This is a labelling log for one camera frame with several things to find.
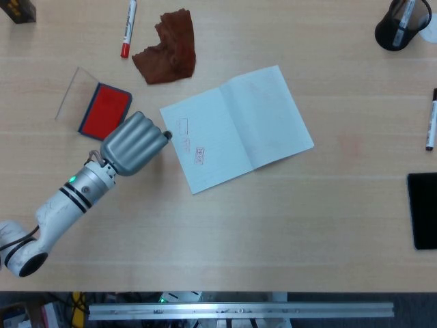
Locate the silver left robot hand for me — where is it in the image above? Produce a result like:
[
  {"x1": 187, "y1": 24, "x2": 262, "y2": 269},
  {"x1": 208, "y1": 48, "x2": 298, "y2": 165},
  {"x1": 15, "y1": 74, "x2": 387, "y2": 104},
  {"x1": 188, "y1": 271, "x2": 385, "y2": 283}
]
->
[{"x1": 100, "y1": 111, "x2": 173, "y2": 178}]

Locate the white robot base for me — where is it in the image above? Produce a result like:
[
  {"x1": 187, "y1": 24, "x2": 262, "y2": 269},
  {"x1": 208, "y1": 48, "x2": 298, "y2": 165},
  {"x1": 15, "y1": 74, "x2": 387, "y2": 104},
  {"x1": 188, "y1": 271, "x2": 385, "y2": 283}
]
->
[{"x1": 159, "y1": 291, "x2": 202, "y2": 303}]

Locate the open lined notebook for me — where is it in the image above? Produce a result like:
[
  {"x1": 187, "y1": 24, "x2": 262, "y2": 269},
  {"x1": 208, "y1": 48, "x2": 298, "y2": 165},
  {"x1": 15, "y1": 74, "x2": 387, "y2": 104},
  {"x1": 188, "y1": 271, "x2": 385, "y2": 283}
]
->
[{"x1": 159, "y1": 65, "x2": 315, "y2": 195}]

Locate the red ink pad dark case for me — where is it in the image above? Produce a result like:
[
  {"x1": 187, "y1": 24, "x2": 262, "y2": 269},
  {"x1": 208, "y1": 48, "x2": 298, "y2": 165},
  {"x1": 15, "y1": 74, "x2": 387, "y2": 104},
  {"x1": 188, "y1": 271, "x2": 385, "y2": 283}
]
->
[{"x1": 77, "y1": 82, "x2": 133, "y2": 142}]

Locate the brown crumpled cloth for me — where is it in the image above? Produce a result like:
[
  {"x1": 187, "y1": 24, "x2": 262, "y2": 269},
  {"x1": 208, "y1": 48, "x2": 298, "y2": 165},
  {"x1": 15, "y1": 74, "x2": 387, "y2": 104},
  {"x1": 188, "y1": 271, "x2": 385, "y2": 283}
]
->
[{"x1": 131, "y1": 9, "x2": 197, "y2": 85}]

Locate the red cap whiteboard marker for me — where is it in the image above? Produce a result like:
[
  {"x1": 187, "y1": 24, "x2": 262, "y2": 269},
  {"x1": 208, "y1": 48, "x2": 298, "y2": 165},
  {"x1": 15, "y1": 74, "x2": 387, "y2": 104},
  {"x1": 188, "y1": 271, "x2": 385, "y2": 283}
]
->
[{"x1": 119, "y1": 0, "x2": 139, "y2": 58}]

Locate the black box gold print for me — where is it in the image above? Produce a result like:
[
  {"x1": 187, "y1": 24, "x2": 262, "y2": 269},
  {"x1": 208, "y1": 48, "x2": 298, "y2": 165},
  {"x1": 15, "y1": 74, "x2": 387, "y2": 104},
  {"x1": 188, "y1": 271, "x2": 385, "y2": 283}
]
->
[{"x1": 0, "y1": 0, "x2": 37, "y2": 25}]

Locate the red white box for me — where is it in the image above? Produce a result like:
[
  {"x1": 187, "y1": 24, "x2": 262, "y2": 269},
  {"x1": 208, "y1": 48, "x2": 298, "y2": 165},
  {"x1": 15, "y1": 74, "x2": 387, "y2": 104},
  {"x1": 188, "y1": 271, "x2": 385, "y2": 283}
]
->
[{"x1": 40, "y1": 302, "x2": 61, "y2": 327}]

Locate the black mesh pen holder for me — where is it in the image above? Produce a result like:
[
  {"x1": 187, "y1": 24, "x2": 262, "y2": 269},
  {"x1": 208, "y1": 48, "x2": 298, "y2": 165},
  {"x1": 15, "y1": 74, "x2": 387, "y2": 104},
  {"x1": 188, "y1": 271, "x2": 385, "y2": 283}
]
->
[{"x1": 374, "y1": 0, "x2": 433, "y2": 52}]

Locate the black cap whiteboard marker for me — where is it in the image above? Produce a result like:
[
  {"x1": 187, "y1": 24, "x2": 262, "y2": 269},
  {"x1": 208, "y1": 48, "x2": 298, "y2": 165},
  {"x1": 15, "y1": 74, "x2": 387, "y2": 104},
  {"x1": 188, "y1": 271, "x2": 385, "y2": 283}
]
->
[{"x1": 425, "y1": 87, "x2": 437, "y2": 152}]

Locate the black smartphone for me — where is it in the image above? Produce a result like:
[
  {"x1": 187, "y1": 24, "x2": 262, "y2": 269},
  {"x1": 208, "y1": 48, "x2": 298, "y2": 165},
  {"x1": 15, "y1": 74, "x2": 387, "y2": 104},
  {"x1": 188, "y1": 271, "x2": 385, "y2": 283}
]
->
[{"x1": 406, "y1": 172, "x2": 437, "y2": 251}]

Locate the aluminium profile rail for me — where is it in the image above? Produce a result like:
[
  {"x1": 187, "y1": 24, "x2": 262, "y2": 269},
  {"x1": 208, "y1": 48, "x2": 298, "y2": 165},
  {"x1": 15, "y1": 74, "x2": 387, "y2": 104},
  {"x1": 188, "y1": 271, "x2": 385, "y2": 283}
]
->
[{"x1": 87, "y1": 301, "x2": 395, "y2": 320}]

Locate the white round cable grommet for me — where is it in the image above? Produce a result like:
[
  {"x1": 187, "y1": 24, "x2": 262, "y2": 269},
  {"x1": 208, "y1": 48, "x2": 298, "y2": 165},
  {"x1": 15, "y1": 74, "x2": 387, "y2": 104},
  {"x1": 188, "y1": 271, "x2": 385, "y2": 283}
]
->
[{"x1": 419, "y1": 25, "x2": 437, "y2": 44}]

